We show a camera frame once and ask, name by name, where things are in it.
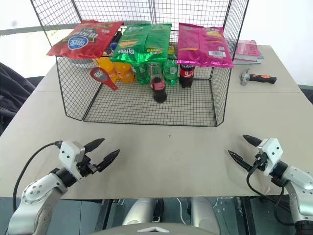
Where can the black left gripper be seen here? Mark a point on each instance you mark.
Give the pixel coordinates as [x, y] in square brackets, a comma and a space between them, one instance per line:
[84, 169]

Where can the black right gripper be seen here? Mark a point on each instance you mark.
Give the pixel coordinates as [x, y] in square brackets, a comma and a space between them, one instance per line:
[261, 163]

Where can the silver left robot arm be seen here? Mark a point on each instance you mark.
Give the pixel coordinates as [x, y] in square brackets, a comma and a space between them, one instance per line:
[36, 195]

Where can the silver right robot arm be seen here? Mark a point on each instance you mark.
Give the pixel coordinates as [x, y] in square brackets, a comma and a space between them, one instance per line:
[298, 181]

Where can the red bottle opener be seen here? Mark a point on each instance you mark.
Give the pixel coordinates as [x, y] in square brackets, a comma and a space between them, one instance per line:
[107, 82]

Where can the orange soda bottle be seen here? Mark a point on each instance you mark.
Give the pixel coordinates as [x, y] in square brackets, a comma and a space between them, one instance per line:
[125, 73]
[107, 69]

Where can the glass cola bottle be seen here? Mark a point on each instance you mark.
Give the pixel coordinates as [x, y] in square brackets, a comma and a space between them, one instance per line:
[159, 89]

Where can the green soda bottle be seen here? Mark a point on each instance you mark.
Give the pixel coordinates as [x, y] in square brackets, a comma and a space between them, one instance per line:
[142, 74]
[170, 72]

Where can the plastic cola bottle red label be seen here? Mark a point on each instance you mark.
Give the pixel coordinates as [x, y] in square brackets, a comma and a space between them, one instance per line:
[187, 76]

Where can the silver robot leg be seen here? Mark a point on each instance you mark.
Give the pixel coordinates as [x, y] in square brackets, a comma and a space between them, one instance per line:
[139, 210]
[204, 211]

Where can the grey book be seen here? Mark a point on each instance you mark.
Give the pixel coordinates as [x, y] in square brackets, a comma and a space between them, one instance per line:
[252, 60]

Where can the grey rounded robot torso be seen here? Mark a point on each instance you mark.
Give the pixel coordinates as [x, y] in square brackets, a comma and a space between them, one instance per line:
[151, 230]

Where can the pink book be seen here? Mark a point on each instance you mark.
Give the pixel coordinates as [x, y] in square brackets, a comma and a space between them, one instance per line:
[247, 49]

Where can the dark cloth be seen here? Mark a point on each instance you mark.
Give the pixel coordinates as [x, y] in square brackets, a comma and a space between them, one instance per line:
[13, 90]

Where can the red chips bag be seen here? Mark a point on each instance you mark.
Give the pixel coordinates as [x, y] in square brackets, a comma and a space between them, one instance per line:
[83, 41]

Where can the pink chips bag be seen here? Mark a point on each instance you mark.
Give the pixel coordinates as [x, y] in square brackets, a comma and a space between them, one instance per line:
[203, 46]

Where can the green chips bag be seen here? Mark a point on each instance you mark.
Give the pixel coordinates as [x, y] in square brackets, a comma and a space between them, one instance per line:
[141, 44]

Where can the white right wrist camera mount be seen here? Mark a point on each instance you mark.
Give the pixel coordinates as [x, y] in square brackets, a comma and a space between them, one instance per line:
[272, 154]

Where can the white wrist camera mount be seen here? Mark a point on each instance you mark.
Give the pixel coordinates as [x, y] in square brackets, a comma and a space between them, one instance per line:
[272, 154]
[69, 154]

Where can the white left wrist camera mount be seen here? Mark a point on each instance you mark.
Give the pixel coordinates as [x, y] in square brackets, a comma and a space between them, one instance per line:
[69, 154]

